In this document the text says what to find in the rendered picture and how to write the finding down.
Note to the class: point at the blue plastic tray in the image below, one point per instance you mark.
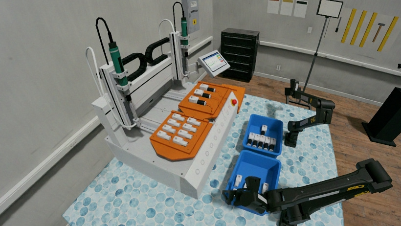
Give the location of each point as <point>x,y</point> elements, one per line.
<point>254,164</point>
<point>274,130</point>

